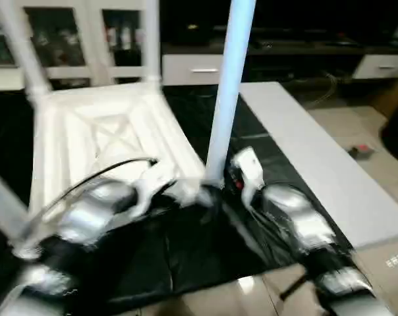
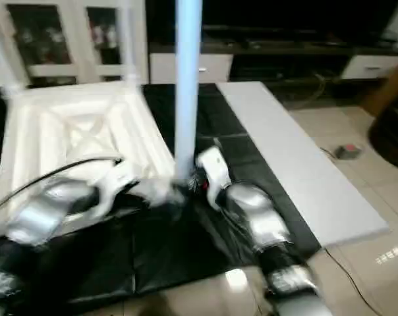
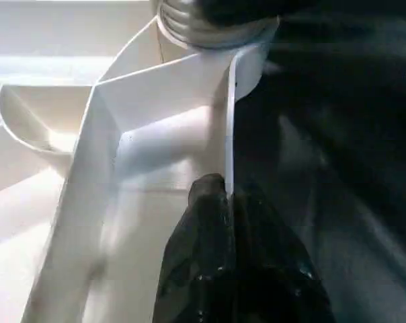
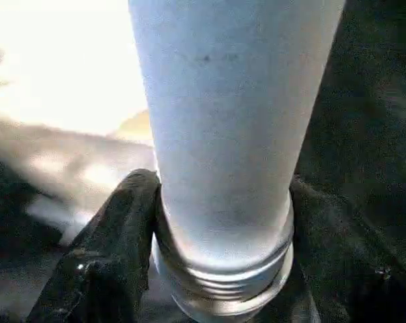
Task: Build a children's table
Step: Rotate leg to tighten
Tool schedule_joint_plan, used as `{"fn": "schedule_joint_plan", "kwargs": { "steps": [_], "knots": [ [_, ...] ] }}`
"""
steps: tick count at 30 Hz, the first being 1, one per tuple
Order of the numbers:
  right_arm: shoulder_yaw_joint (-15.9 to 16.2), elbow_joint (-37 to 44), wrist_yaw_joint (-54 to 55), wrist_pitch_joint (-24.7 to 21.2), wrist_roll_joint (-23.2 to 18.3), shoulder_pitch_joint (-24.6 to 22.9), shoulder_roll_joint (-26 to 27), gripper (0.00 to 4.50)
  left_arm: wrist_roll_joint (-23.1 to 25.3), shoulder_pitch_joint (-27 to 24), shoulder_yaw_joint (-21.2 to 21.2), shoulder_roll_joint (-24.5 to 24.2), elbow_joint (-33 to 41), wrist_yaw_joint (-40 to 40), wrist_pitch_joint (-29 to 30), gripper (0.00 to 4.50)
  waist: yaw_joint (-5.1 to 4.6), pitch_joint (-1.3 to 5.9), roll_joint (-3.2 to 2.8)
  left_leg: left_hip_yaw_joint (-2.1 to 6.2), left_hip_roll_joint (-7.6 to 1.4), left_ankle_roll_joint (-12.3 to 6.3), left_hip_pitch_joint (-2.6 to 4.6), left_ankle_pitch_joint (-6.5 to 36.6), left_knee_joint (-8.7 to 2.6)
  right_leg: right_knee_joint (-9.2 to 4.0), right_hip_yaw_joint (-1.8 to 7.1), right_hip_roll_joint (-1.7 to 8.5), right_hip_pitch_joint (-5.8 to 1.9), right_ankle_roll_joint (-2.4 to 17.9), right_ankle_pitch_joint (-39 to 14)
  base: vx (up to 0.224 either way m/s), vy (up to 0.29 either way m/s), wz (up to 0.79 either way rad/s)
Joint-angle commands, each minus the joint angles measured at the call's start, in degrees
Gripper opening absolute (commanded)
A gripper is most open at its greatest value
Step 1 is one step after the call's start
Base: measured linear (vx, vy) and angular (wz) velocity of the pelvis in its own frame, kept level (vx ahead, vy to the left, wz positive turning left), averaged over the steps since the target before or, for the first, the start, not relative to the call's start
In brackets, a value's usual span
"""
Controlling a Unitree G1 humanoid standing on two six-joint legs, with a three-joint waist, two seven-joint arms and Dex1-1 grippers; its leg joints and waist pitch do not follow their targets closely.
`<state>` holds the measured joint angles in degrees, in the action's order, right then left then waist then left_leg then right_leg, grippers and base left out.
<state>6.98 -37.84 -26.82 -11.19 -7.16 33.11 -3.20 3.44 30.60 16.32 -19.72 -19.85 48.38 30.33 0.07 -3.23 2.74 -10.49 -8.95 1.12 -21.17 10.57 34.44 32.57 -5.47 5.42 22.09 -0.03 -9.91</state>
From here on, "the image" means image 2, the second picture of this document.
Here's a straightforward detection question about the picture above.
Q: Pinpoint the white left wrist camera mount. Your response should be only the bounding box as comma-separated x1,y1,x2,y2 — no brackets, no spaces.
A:
92,161,142,213

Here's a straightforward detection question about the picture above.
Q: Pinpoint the brown leather armchair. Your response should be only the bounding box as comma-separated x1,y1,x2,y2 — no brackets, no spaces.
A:
369,105,398,176

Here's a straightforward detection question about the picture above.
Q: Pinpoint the black plastic mat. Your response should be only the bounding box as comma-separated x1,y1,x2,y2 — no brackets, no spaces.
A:
0,82,322,311

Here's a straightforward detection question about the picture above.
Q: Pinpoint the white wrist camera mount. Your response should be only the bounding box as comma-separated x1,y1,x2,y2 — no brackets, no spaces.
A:
92,161,142,213
195,145,232,209

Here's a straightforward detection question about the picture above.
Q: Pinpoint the small red floor object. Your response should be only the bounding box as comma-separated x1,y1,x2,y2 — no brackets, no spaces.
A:
335,143,362,161

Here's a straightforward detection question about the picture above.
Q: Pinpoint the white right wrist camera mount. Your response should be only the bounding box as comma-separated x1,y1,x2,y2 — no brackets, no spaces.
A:
195,145,232,209

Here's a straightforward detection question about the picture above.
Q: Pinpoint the white drawer unit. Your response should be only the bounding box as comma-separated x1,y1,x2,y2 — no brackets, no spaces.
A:
149,52,235,86
340,53,398,80

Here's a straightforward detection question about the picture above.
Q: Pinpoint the white side board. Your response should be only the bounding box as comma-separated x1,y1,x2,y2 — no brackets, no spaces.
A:
215,82,391,248

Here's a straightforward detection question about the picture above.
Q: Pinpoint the white plastic table top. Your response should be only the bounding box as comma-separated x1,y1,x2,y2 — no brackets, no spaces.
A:
0,82,188,232

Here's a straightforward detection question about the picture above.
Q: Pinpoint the thin black floor cable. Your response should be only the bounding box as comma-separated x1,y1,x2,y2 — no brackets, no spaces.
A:
323,248,374,313

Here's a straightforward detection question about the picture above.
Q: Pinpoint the brown cardboard box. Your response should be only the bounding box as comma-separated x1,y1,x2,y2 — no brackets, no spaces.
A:
362,55,398,120

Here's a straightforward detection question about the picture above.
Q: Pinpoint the white glass door cabinet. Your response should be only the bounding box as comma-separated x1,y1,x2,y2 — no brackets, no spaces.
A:
0,0,151,88

